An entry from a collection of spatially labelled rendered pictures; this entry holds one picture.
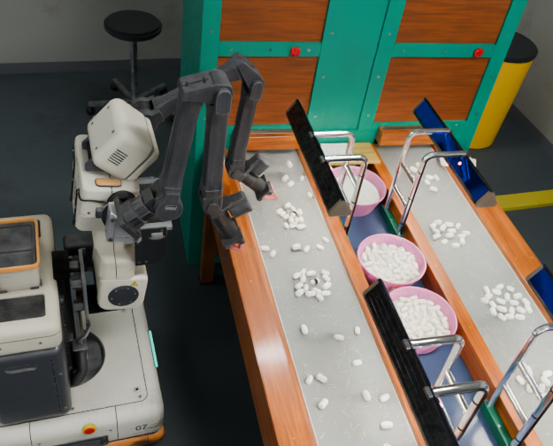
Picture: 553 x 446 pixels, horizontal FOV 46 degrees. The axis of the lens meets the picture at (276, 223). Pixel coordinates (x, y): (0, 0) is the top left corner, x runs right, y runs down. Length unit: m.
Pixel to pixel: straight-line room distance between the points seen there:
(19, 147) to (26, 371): 2.15
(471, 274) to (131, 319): 1.39
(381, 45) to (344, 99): 0.29
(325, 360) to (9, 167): 2.48
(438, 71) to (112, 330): 1.79
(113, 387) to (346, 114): 1.51
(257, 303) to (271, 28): 1.09
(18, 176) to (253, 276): 2.01
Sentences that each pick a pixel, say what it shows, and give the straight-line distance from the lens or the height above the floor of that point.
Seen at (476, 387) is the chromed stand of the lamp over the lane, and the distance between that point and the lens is 1.80.
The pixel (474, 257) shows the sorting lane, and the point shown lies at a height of 0.74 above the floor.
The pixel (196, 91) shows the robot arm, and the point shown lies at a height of 1.61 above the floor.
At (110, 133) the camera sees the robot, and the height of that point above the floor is 1.36.
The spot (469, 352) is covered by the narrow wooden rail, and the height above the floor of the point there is 0.73.
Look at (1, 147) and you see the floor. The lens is 4.25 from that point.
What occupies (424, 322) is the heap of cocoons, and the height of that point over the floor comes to 0.74.
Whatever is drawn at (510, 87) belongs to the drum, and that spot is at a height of 0.51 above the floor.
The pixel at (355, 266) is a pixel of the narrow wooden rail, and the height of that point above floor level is 0.76.
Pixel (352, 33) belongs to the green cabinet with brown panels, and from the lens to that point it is 2.78.
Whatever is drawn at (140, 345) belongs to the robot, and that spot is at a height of 0.28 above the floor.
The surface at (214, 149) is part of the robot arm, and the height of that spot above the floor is 1.42.
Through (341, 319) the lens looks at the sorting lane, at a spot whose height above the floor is 0.74.
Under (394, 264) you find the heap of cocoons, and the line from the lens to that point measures 2.55.
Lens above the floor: 2.47
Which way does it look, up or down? 42 degrees down
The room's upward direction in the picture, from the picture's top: 10 degrees clockwise
